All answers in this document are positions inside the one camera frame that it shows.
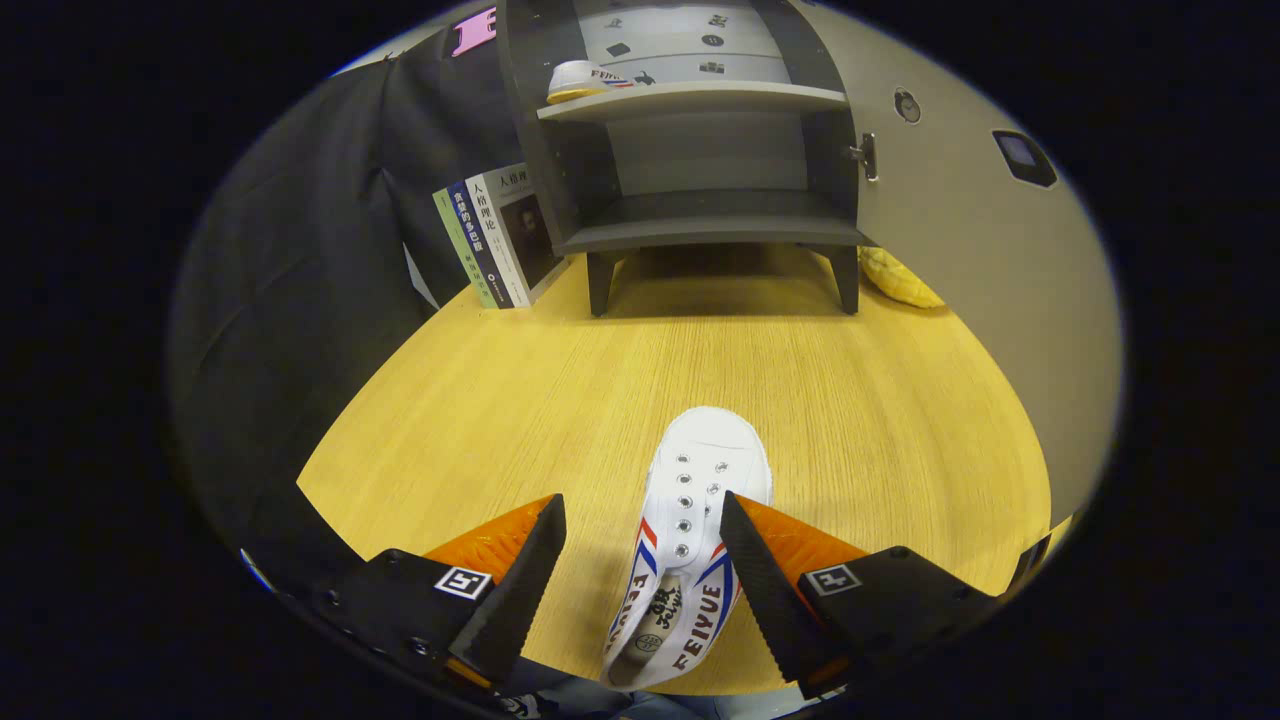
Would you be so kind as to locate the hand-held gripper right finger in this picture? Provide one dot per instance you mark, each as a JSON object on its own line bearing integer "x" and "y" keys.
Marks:
{"x": 770, "y": 610}

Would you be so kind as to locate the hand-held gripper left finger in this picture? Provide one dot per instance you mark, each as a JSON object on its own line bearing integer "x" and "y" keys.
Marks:
{"x": 520, "y": 600}

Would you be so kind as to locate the white canvas shoe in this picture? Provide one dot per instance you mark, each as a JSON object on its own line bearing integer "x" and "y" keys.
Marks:
{"x": 700, "y": 460}
{"x": 580, "y": 80}

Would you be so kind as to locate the beige shoe cabinet door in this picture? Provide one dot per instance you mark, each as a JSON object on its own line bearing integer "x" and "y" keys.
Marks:
{"x": 960, "y": 260}

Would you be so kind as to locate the yellow plush toy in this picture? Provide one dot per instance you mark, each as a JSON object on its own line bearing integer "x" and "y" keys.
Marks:
{"x": 900, "y": 280}

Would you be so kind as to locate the dark blue book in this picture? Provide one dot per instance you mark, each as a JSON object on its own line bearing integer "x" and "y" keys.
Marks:
{"x": 475, "y": 235}

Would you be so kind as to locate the black backdrop cloth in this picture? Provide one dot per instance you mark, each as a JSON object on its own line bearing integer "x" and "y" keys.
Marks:
{"x": 300, "y": 300}

